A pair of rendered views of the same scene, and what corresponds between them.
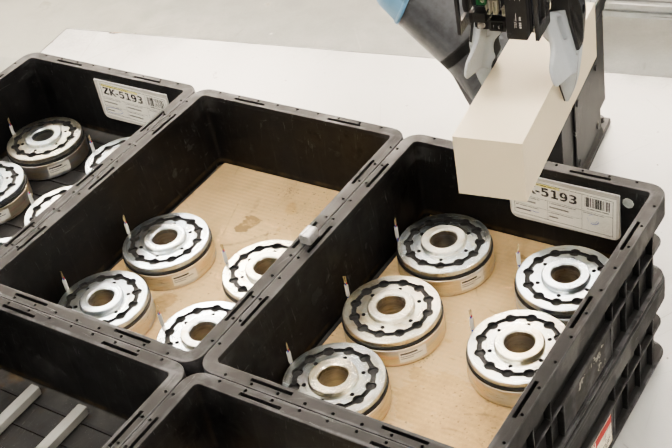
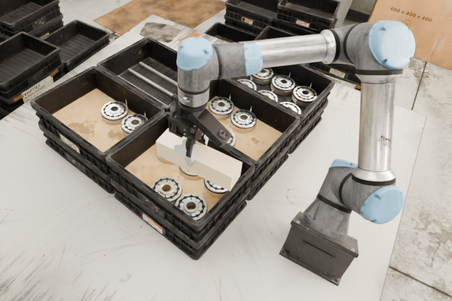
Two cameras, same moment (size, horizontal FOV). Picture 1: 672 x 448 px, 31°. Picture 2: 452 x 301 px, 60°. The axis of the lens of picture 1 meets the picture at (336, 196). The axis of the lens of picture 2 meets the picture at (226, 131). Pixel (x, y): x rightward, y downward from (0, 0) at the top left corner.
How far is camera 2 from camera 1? 1.31 m
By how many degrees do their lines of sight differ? 61
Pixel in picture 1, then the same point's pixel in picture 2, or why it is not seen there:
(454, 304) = (200, 183)
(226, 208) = (264, 136)
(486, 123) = (170, 136)
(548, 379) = (128, 175)
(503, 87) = not seen: hidden behind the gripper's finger
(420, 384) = (170, 170)
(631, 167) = (304, 285)
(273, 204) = (263, 147)
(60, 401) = not seen: hidden behind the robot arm
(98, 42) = (415, 124)
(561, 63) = (181, 150)
